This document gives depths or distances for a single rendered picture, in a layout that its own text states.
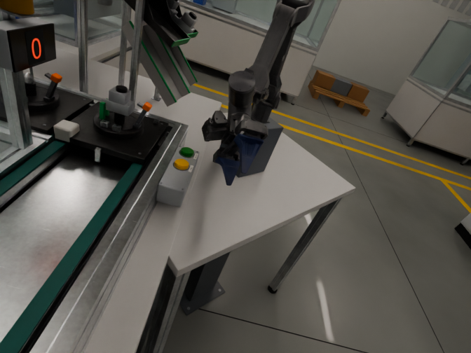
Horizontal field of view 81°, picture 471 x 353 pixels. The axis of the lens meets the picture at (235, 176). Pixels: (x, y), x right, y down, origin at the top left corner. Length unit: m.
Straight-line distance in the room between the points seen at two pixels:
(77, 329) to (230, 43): 4.55
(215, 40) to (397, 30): 6.45
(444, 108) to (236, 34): 3.55
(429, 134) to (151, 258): 5.48
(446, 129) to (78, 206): 5.69
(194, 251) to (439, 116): 5.32
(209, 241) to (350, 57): 9.28
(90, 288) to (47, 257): 0.13
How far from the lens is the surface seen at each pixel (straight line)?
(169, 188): 0.72
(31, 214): 0.71
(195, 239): 0.75
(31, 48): 0.69
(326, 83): 6.41
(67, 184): 0.77
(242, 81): 0.61
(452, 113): 5.81
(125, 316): 0.62
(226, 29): 4.77
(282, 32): 0.73
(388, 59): 10.18
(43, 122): 0.91
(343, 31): 9.61
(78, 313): 0.52
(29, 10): 0.68
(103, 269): 0.55
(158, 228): 0.75
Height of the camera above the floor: 1.42
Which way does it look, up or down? 34 degrees down
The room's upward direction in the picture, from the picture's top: 21 degrees clockwise
